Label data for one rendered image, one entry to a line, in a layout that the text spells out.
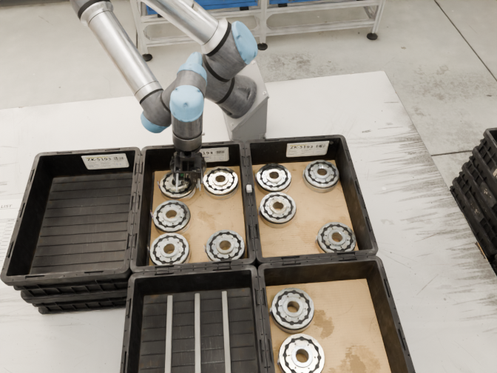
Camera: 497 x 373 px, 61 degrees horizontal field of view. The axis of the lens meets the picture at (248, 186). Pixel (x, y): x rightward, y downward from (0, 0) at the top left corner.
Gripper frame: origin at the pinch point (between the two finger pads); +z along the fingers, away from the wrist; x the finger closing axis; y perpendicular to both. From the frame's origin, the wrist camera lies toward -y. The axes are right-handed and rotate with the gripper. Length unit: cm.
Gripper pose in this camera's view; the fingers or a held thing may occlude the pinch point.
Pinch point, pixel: (188, 183)
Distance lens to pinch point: 124.4
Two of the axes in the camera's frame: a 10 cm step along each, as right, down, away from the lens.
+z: -1.0, 6.0, 7.9
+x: 9.9, 0.0, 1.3
